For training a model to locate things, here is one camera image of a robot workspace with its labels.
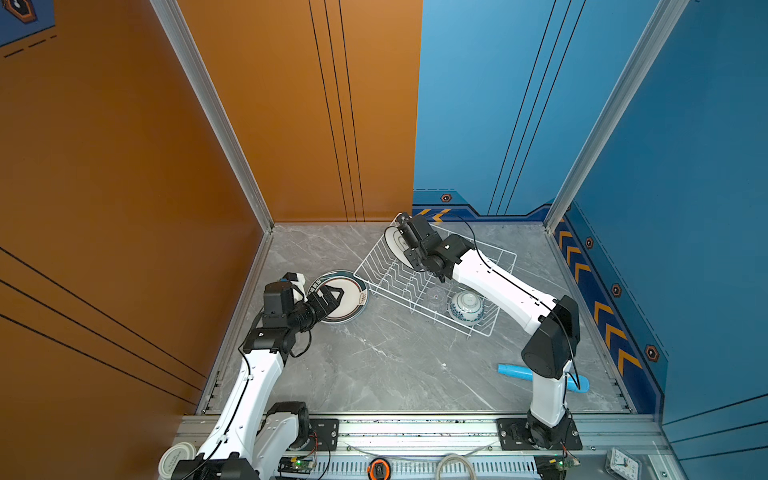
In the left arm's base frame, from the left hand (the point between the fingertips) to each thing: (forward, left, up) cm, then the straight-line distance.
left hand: (334, 296), depth 80 cm
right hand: (+14, -23, +6) cm, 28 cm away
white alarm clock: (-35, -69, -14) cm, 79 cm away
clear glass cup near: (+3, -29, -6) cm, 29 cm away
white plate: (+7, -3, -14) cm, 16 cm away
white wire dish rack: (+19, -12, -13) cm, 26 cm away
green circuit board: (-36, +7, -18) cm, 41 cm away
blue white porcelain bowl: (+2, -38, -10) cm, 39 cm away
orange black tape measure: (-37, -13, -14) cm, 42 cm away
